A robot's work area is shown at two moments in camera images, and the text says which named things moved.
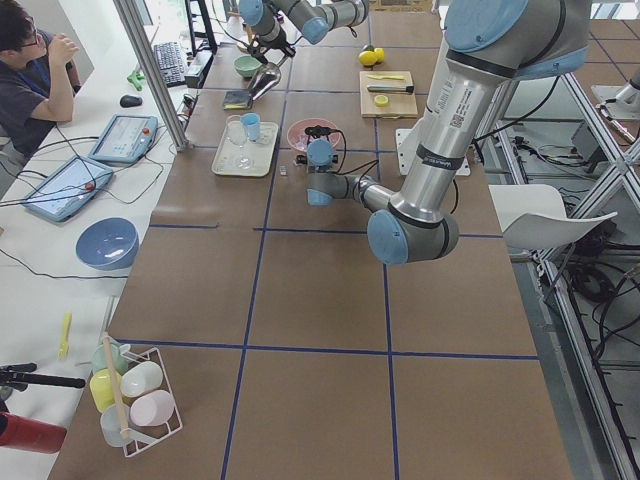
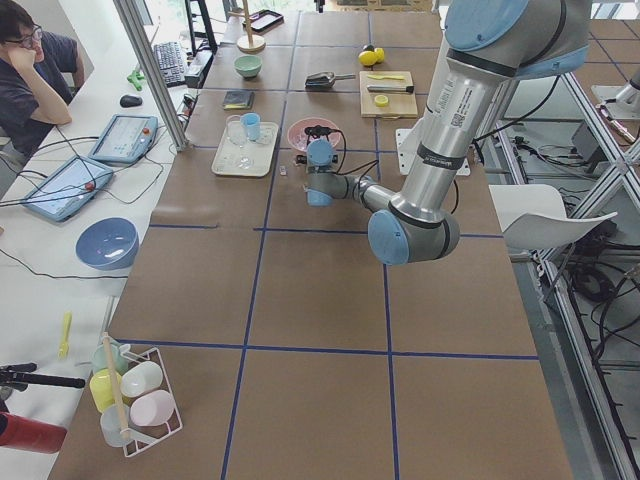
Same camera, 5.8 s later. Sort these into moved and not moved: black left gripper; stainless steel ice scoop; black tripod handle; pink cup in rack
Moved: stainless steel ice scoop
Not moved: black left gripper; black tripod handle; pink cup in rack
